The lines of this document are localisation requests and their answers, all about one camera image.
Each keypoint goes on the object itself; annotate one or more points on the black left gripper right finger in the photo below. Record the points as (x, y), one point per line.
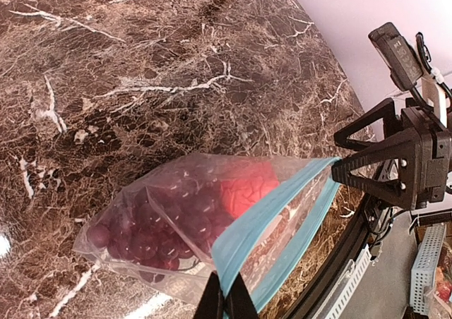
(238, 303)

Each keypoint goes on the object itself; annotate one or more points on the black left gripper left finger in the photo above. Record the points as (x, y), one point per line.
(211, 305)

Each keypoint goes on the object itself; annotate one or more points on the grey perforated metal basket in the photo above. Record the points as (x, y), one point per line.
(423, 271)

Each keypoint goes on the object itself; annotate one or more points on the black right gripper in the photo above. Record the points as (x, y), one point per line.
(405, 169)

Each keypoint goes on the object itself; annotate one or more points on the purple toy grapes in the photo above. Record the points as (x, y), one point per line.
(161, 224)

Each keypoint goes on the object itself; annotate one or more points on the black front table rail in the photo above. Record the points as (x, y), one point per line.
(353, 220)

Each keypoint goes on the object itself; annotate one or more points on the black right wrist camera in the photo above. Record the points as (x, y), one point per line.
(412, 71)

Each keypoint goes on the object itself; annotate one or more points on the red toy fruit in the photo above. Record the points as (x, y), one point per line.
(246, 183)

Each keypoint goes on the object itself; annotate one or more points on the white slotted cable duct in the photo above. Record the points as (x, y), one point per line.
(343, 289)

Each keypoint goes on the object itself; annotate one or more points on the clear zip top bag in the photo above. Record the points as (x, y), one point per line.
(252, 217)

